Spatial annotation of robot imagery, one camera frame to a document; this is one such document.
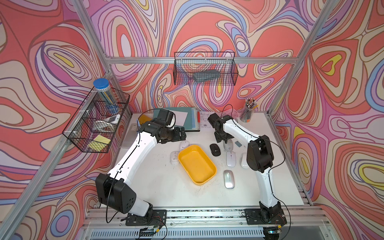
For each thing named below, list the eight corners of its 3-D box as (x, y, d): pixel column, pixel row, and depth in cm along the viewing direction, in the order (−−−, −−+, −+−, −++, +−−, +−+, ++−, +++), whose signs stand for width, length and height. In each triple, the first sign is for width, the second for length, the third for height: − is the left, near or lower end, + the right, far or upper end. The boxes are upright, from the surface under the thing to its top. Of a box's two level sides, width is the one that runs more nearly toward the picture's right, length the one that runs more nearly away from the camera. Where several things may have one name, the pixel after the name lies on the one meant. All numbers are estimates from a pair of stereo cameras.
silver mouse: (225, 189, 84) (225, 188, 83) (222, 171, 91) (223, 169, 90) (235, 189, 84) (236, 188, 83) (232, 171, 91) (233, 169, 90)
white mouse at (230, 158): (226, 167, 93) (227, 165, 91) (224, 152, 100) (225, 150, 98) (236, 167, 93) (237, 165, 91) (233, 152, 100) (234, 150, 98)
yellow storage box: (199, 189, 84) (199, 186, 80) (176, 157, 97) (175, 153, 93) (219, 174, 90) (220, 170, 85) (195, 146, 103) (195, 141, 98)
